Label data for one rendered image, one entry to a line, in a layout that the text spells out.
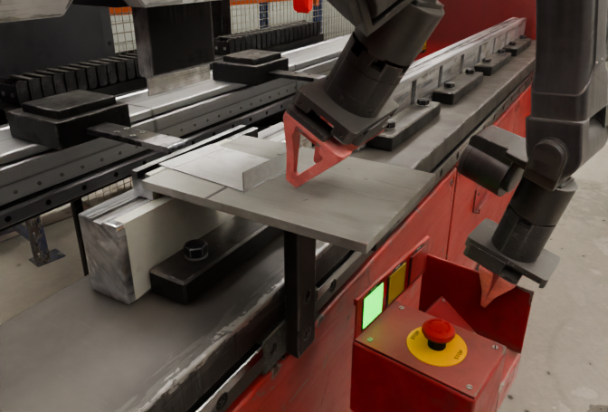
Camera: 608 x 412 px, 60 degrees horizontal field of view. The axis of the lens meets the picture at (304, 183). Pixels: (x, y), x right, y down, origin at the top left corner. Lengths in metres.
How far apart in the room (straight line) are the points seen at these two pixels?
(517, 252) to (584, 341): 1.47
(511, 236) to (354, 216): 0.24
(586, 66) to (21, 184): 0.68
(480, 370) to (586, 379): 1.31
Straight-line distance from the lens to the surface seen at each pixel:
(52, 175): 0.82
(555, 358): 2.01
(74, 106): 0.77
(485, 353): 0.70
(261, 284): 0.61
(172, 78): 0.62
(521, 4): 2.64
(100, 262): 0.61
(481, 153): 0.66
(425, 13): 0.43
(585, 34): 0.56
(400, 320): 0.72
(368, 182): 0.56
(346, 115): 0.46
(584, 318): 2.24
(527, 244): 0.67
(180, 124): 0.97
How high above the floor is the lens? 1.22
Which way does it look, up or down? 23 degrees down
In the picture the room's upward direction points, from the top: straight up
